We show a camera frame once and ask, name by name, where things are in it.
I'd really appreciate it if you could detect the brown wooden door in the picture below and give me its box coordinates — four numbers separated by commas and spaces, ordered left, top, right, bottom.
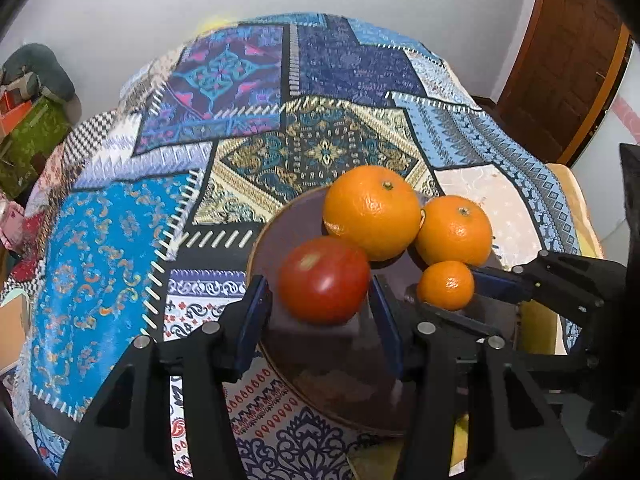
499, 0, 633, 167

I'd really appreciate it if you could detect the small orange mandarin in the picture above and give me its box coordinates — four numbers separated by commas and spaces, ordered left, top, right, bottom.
416, 260, 475, 311

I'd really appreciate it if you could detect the blue patchwork printed blanket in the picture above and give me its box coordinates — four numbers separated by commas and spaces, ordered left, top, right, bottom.
10, 10, 583, 480

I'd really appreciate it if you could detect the red tomato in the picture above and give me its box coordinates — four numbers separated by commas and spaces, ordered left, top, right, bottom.
278, 236, 372, 325

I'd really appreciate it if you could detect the yellow bed sheet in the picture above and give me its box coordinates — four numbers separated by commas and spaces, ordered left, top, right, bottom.
447, 162, 603, 478

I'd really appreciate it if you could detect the large orange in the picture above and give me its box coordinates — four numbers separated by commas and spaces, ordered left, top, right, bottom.
322, 165, 422, 262

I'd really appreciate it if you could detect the medium orange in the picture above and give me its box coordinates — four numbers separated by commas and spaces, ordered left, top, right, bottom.
414, 194, 494, 267

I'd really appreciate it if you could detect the orange box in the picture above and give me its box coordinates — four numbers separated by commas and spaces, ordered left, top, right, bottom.
0, 85, 32, 133

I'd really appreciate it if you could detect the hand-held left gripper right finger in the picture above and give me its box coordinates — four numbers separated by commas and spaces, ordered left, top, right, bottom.
369, 276, 584, 480

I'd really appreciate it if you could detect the dark brown round plate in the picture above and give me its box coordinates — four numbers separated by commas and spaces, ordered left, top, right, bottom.
246, 186, 518, 437

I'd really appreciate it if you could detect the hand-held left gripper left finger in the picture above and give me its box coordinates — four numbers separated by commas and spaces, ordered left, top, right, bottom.
57, 275, 274, 480

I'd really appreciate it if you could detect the pink red cloth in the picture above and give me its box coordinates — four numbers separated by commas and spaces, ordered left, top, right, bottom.
0, 197, 36, 283

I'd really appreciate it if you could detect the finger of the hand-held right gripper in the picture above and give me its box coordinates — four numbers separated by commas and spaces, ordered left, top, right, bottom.
404, 284, 518, 353
471, 249, 627, 328

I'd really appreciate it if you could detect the green patterned bag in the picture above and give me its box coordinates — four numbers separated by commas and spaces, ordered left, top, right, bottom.
0, 96, 72, 202

